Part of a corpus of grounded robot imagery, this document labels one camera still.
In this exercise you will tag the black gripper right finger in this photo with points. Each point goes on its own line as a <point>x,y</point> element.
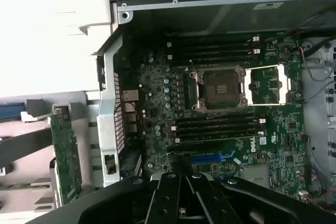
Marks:
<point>210,203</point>

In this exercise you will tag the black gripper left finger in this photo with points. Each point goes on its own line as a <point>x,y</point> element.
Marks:
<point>168,203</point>

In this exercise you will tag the blue expansion slot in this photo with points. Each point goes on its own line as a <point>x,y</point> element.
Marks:
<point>207,159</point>

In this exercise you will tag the silver chipset heatsink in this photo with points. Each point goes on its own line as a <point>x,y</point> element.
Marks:
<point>254,174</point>

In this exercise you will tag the long black expansion slot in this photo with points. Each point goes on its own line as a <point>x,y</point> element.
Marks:
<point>199,148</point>

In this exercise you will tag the green motherboard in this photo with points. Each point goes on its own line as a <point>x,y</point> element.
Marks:
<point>283,134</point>

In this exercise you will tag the open grey PC case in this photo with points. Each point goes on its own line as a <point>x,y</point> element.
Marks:
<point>110,119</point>

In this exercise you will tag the CPU socket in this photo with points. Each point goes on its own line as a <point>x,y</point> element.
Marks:
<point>218,87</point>

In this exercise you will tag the grey parts rack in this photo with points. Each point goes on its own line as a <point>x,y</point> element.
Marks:
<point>23,127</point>

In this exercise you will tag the blue disk caddy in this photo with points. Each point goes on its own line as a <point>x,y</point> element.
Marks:
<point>10,112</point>

